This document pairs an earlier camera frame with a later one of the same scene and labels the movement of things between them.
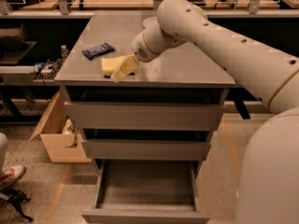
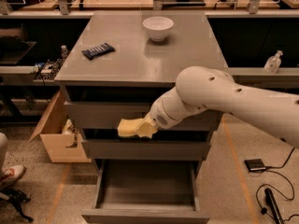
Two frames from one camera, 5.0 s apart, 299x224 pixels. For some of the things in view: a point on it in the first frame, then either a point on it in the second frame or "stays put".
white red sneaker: (11, 174) stays put
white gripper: (140, 49) → (159, 116)
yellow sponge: (109, 65) → (126, 127)
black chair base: (16, 198) stays put
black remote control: (98, 50) stays put
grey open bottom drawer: (146, 191) stays put
